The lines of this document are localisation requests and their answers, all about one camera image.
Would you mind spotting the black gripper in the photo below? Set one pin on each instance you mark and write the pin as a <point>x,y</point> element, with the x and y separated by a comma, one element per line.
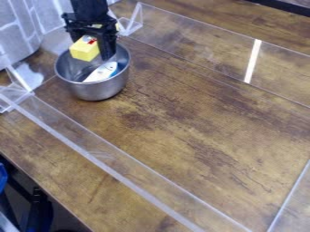
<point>90,18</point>

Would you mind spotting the yellow butter block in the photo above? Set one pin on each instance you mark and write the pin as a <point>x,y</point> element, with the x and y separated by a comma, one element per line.
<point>84,49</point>

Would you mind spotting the stainless steel bowl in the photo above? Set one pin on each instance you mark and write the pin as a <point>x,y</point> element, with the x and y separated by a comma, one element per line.
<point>72,71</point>

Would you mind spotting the white fish toy in bowl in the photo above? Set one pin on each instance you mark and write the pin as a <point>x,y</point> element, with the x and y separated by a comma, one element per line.
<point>103,72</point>

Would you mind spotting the grey brick pattern cloth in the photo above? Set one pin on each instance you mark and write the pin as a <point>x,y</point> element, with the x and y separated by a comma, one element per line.
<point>24,19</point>

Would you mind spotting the clear acrylic barrier front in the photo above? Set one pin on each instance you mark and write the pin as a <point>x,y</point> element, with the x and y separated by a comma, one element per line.
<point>175,201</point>

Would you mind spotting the clear acrylic triangular bracket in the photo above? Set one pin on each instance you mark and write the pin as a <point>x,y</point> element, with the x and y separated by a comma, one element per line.
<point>129,25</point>

